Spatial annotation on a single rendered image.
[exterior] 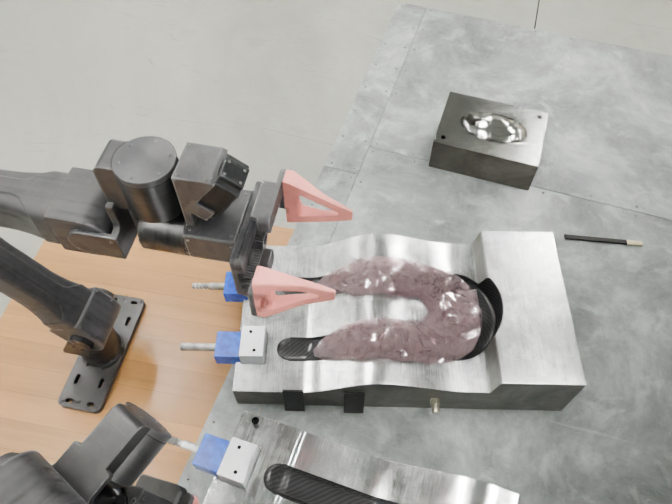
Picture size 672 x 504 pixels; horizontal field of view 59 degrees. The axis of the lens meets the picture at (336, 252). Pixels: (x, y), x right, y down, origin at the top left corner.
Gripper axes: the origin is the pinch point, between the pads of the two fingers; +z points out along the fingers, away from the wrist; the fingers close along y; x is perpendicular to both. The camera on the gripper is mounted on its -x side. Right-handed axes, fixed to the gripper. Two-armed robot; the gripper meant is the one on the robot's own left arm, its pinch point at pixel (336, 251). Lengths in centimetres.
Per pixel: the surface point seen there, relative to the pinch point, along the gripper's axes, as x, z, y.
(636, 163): 39, 51, 58
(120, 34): 122, -132, 177
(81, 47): 122, -145, 165
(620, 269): 39, 46, 32
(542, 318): 28.5, 29.1, 12.9
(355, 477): 31.5, 5.7, -13.8
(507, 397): 34.1, 25.6, 2.0
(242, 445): 28.4, -9.4, -13.4
